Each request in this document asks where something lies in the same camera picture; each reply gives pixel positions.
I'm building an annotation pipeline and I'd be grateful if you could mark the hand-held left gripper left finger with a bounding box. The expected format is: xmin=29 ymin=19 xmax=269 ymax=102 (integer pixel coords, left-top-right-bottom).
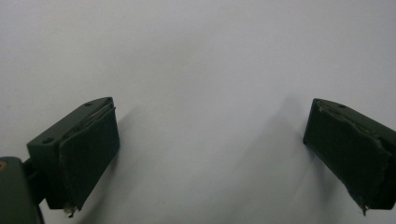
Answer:
xmin=26 ymin=96 xmax=120 ymax=211

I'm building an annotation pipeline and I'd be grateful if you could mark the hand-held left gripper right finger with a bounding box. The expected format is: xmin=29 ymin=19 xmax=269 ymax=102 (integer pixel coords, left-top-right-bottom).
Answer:
xmin=303 ymin=98 xmax=396 ymax=211

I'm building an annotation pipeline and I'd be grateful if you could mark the light blue table mat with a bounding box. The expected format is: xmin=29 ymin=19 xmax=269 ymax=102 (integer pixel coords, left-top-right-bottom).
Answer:
xmin=0 ymin=0 xmax=396 ymax=224

